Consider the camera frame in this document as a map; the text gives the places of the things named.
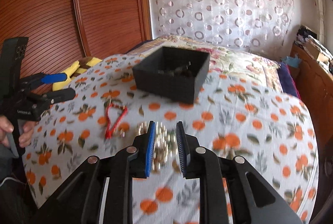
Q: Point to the wooden side cabinet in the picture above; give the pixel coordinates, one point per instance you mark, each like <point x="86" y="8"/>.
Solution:
<point x="315" y="88"/>

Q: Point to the orange print bedsheet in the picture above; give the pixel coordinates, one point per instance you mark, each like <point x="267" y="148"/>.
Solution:
<point x="257" y="154"/>

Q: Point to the wooden wardrobe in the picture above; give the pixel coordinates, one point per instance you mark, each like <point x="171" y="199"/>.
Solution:
<point x="63" y="31"/>

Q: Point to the person's left hand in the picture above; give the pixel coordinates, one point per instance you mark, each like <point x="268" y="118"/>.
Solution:
<point x="7" y="128"/>

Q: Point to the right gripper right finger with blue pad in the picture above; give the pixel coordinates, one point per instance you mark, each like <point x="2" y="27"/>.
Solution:
<point x="186" y="152"/>

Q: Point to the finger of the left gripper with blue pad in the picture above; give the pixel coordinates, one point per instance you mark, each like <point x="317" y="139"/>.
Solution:
<point x="53" y="78"/>

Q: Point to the yellow plush toy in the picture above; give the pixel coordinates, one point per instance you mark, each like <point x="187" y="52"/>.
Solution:
<point x="77" y="68"/>

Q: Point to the stack of books and papers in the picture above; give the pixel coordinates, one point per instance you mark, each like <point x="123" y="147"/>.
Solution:
<point x="306" y="39"/>

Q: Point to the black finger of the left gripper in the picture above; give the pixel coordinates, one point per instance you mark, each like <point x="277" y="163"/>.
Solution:
<point x="59" y="96"/>

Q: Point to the silver bangle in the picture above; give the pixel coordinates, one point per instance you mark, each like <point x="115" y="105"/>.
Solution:
<point x="184" y="70"/>

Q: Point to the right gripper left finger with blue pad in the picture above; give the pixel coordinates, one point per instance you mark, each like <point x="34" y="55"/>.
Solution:
<point x="145" y="144"/>

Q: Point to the teal cloth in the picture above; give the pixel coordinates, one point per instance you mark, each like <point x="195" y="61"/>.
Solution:
<point x="292" y="61"/>

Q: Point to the dark blue blanket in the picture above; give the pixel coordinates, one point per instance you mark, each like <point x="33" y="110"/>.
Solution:
<point x="287" y="83"/>

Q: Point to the circle pattern lace curtain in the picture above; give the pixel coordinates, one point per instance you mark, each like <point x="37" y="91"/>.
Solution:
<point x="258" y="25"/>

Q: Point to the floral quilt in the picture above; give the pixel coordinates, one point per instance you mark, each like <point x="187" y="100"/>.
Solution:
<point x="244" y="65"/>

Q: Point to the black jewelry box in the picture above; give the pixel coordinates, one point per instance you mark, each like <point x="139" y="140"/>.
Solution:
<point x="176" y="88"/>

